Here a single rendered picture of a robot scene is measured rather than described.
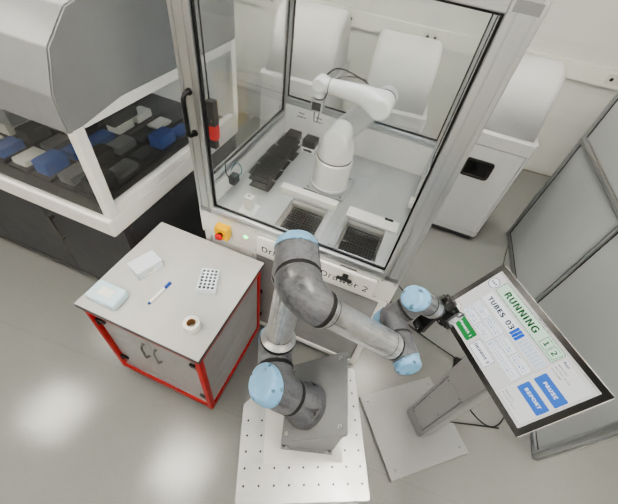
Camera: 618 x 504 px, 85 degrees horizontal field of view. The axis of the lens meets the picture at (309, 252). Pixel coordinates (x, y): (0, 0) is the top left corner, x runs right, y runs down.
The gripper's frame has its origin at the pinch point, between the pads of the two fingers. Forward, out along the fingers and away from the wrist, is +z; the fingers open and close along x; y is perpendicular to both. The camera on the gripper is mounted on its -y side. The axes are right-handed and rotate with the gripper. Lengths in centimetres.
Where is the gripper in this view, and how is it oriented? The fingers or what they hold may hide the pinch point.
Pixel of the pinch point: (450, 321)
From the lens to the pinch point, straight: 135.5
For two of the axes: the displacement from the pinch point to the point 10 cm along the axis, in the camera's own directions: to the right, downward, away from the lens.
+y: 7.0, -5.9, -4.0
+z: 6.5, 3.1, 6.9
